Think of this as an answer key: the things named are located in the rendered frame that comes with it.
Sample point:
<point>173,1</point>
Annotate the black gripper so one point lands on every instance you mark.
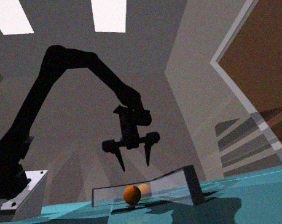
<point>130,134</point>

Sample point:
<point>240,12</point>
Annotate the clear low wall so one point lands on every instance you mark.
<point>172,187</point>

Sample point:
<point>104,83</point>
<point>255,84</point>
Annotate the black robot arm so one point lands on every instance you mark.
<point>15,143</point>

